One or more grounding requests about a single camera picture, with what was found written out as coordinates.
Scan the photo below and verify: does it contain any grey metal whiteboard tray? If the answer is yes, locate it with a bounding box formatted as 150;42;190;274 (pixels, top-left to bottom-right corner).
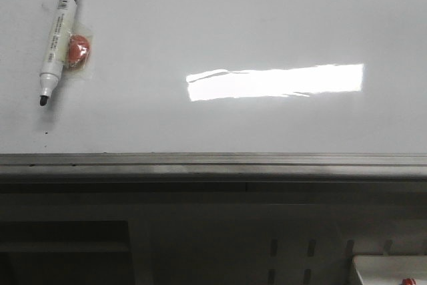
1;152;426;192

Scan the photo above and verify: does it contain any small red object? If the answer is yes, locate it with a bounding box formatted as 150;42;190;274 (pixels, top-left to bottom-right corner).
402;278;416;285

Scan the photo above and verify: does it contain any white perforated metal panel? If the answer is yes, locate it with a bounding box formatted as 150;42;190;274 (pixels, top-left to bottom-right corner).
128;204;426;284

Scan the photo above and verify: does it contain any white whiteboard marker pen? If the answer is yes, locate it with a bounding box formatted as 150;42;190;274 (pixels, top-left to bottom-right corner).
39;0;79;106

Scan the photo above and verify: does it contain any white plastic bin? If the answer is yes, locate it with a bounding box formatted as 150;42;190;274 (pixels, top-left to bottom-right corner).
349;256;426;284

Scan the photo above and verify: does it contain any white whiteboard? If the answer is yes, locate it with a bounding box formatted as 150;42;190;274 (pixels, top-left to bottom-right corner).
1;0;426;154

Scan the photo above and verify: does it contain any red round magnet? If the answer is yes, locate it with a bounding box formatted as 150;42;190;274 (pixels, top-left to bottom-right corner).
67;35;90;66

